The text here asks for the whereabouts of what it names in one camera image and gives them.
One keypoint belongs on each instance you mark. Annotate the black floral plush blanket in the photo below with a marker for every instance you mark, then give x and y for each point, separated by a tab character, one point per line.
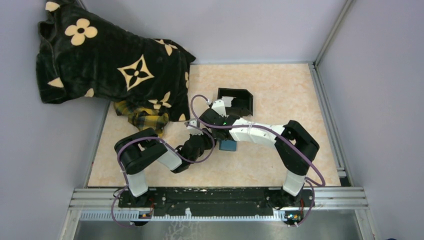
83	55

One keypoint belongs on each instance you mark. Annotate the blue card holder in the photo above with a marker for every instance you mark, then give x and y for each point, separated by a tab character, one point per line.
228	145

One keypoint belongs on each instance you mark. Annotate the black card box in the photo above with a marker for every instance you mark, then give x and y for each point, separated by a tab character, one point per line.
243	103

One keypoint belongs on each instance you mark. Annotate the stack of white cards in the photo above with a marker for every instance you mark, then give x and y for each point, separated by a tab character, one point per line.
227	100

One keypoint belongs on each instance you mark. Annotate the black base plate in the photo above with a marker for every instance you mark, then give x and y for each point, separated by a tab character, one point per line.
216	202

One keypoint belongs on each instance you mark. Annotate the aluminium frame rail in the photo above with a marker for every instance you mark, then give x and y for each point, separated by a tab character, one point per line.
101	204

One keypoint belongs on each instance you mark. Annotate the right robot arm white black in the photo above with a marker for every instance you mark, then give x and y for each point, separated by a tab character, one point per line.
295	146

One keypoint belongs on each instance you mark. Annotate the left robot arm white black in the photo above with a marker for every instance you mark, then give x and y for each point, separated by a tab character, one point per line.
138	151

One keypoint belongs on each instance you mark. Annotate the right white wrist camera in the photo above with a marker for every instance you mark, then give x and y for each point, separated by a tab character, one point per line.
219	107

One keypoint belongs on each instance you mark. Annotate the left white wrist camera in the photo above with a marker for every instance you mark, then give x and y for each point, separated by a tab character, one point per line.
193	127

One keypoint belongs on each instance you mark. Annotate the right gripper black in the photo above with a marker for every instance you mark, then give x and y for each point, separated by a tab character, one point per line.
225	118

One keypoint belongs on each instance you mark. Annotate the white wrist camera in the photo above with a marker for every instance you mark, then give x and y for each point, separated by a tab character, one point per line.
193	127
219	107

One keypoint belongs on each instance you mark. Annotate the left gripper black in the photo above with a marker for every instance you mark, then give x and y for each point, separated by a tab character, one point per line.
208	141

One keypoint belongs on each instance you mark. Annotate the yellow black plaid cloth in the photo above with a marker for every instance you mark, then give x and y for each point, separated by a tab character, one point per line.
141	117

